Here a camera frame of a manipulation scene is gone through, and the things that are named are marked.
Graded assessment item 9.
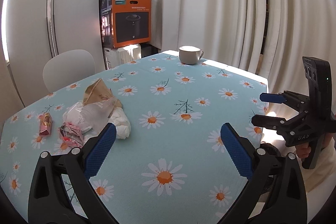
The white chair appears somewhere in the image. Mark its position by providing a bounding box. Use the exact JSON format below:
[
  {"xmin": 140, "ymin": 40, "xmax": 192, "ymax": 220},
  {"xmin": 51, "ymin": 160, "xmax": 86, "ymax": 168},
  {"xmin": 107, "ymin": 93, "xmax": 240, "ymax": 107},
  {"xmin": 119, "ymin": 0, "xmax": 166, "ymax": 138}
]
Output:
[{"xmin": 43, "ymin": 50, "xmax": 95, "ymax": 93}]

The white tissue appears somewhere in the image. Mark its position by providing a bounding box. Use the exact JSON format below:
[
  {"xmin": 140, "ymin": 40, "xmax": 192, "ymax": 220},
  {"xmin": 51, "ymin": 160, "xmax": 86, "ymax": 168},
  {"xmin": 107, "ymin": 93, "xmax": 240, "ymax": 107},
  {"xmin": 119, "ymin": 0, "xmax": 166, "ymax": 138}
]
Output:
[{"xmin": 108, "ymin": 107, "xmax": 131, "ymax": 139}]

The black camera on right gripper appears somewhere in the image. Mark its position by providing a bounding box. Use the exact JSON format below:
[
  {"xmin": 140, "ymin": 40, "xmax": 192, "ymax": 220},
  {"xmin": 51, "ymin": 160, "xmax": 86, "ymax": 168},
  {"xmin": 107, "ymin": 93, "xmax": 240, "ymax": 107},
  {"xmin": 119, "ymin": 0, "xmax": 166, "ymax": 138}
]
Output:
[{"xmin": 302, "ymin": 56, "xmax": 333, "ymax": 111}]

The white refrigerator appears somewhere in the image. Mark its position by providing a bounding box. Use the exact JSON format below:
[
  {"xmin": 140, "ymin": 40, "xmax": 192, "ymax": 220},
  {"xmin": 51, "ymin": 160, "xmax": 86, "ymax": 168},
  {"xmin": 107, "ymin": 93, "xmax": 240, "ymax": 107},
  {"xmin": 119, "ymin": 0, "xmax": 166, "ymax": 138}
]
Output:
[{"xmin": 6, "ymin": 0, "xmax": 105, "ymax": 106}]

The white box under orange box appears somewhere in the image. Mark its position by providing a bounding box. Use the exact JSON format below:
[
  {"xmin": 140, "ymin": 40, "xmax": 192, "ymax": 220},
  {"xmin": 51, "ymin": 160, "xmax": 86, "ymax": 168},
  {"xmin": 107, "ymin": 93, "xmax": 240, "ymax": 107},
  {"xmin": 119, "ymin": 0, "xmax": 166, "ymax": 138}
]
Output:
[{"xmin": 103, "ymin": 44, "xmax": 142, "ymax": 69}]

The small pink carton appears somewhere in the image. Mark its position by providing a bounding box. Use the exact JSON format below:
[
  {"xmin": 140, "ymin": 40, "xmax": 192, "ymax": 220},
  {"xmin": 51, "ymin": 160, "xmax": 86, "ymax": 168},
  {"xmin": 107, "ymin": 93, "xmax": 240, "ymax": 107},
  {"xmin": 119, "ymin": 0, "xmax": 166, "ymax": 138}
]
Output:
[{"xmin": 39, "ymin": 113, "xmax": 52, "ymax": 136}]

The red colourful wrapper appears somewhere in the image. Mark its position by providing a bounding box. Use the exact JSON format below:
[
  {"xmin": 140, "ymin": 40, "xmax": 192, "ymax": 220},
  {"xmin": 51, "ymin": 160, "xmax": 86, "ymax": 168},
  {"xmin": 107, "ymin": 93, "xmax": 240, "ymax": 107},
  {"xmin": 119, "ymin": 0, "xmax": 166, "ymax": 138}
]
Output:
[{"xmin": 59, "ymin": 122, "xmax": 84, "ymax": 148}]

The white ceramic mug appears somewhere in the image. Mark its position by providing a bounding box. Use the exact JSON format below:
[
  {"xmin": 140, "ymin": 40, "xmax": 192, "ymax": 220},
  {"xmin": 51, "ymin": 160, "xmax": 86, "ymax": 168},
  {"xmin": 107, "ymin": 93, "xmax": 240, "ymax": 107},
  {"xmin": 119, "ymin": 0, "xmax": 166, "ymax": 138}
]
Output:
[{"xmin": 179, "ymin": 46, "xmax": 204, "ymax": 65}]

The brown paper bag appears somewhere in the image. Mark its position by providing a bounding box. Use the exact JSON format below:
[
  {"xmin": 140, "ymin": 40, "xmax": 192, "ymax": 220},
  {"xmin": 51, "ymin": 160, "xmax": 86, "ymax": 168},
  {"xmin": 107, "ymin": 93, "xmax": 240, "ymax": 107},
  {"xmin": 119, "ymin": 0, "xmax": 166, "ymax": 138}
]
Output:
[{"xmin": 83, "ymin": 79, "xmax": 122, "ymax": 107}]

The orange Philips appliance box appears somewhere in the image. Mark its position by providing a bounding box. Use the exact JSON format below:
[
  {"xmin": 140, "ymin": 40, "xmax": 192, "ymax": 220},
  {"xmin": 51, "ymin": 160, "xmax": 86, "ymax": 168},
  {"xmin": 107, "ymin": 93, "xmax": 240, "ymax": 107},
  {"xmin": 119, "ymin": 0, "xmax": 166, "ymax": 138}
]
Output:
[{"xmin": 100, "ymin": 0, "xmax": 151, "ymax": 49}]

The black box beside white box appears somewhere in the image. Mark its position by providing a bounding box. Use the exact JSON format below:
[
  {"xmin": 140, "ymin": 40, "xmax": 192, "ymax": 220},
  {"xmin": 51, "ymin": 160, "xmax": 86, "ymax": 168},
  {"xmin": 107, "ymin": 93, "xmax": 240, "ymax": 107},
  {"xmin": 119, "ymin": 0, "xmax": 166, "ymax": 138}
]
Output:
[{"xmin": 140, "ymin": 43, "xmax": 159, "ymax": 58}]

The right hand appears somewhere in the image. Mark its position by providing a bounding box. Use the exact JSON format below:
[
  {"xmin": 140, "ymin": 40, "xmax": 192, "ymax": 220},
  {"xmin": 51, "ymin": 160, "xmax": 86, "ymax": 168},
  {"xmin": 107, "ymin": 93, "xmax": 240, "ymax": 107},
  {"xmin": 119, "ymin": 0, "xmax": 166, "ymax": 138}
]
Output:
[{"xmin": 295, "ymin": 133, "xmax": 336, "ymax": 160}]

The white curtain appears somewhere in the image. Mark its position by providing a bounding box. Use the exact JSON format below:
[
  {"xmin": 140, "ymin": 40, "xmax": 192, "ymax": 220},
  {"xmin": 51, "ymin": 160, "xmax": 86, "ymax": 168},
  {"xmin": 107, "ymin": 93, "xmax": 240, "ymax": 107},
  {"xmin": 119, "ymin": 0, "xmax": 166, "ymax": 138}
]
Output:
[{"xmin": 151, "ymin": 0, "xmax": 335, "ymax": 93}]

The clear plastic bag with tissue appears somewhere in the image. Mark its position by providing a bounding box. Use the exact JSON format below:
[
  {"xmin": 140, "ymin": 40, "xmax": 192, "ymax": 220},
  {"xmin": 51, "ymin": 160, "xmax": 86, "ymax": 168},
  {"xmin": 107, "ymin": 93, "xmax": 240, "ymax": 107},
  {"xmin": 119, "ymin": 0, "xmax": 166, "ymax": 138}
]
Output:
[{"xmin": 63, "ymin": 98, "xmax": 119, "ymax": 134}]

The cream sleeve right forearm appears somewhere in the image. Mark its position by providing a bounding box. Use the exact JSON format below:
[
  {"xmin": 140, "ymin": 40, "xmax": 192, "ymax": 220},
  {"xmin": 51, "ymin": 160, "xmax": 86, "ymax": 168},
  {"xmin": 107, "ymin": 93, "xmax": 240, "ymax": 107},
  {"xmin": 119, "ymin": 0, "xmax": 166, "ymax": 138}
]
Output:
[{"xmin": 299, "ymin": 138, "xmax": 336, "ymax": 193}]

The daisy print blue tablecloth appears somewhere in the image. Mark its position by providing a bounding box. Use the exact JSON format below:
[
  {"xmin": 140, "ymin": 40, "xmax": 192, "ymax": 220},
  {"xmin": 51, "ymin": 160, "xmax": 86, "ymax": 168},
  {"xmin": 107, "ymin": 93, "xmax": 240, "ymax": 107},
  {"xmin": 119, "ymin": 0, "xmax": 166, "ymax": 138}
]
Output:
[{"xmin": 1, "ymin": 51, "xmax": 268, "ymax": 223}]

